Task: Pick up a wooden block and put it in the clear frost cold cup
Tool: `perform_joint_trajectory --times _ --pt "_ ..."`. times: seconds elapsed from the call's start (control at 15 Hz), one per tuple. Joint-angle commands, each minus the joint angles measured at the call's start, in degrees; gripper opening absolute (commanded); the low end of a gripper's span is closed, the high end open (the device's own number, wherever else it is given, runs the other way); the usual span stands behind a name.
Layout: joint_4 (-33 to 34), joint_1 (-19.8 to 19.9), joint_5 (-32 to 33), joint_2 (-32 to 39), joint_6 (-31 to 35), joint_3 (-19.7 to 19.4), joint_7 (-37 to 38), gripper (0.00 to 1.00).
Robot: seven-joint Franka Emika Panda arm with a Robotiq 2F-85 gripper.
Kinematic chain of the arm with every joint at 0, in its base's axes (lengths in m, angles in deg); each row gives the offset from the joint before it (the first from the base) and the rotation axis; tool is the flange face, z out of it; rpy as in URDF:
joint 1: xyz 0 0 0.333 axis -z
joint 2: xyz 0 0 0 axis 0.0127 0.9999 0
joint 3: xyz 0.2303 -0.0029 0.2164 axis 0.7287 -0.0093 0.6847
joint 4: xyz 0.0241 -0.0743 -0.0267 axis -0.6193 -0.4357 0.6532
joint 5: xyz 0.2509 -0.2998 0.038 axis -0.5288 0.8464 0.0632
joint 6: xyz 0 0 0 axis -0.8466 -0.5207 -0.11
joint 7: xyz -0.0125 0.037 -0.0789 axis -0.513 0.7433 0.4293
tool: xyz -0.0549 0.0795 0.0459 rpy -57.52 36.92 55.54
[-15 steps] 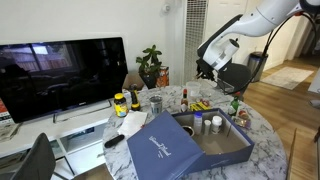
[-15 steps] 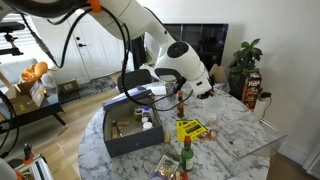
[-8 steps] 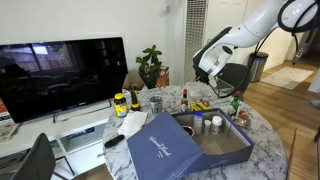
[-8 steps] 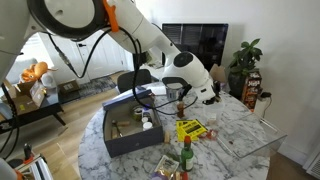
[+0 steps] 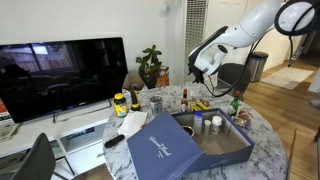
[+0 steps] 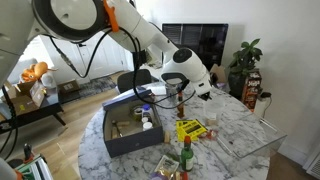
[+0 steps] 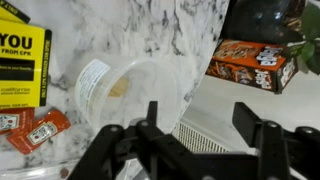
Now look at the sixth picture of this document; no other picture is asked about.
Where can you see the green white tool case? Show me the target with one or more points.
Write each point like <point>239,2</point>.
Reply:
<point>33,166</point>

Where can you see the green glass bottle red cap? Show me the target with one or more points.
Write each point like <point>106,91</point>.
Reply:
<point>187,156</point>

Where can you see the green glass jar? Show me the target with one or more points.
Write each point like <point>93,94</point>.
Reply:
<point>137,113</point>

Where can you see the small flat cardboard box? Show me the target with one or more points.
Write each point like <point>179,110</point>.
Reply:
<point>68,86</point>

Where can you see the dark grey chair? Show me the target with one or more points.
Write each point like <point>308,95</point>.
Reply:
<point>128,81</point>

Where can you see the brown hot sauce bottle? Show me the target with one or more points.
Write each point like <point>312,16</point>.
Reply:
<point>180,108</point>

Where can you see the brown paper bag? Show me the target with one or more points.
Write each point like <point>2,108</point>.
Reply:
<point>218,72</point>

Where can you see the white paper sheet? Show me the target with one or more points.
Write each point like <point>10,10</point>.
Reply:
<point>157,90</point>

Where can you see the black coffee table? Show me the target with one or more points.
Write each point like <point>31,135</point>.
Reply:
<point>43,110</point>

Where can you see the large open cardboard box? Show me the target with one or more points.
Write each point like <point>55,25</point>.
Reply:
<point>25,98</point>

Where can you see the orange stuffed toy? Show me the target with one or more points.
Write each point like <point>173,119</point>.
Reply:
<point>39,69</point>

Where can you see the black power adapter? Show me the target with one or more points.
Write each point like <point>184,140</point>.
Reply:
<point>265,95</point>

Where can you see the green potted plant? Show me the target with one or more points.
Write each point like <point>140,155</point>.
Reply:
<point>245,60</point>

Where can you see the dark blue box lid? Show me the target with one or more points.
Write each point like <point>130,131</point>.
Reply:
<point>125,99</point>

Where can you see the dark blue shoe box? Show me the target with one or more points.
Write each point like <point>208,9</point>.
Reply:
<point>133,140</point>

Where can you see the light wooden block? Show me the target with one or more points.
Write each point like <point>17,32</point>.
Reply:
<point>167,137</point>
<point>211,121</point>

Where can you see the white wall vent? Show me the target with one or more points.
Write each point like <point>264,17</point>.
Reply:
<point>314,166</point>

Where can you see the white stuffed toy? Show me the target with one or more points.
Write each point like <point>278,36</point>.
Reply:
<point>48,80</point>

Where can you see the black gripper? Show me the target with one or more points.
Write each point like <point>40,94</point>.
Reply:
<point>204,92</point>

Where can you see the grey metal tumbler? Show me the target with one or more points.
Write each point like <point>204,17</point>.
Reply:
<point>171,91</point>

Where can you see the black flat screen television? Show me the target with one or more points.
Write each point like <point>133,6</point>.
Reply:
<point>213,43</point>

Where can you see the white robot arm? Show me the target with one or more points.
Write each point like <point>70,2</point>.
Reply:
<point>143,30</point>

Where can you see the white bottle blue cap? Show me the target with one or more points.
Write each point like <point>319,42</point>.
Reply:
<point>147,112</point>

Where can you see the clear frost cold cup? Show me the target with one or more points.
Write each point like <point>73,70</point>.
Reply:
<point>213,108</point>

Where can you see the clear acrylic chair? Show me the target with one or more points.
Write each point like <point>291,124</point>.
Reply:
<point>248,136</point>

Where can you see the small white bottle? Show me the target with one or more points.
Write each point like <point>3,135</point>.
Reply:
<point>147,126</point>

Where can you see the yellow black packet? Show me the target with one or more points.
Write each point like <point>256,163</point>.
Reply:
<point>191,129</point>

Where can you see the brown snack packet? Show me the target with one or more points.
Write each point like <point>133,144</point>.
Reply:
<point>165,166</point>

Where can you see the grey patterned rug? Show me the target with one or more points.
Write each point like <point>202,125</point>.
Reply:
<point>98,84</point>

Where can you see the white panel door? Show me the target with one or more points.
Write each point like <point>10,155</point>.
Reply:
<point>106,61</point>

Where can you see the red candy wrapper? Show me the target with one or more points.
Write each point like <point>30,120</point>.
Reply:
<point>212,134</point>

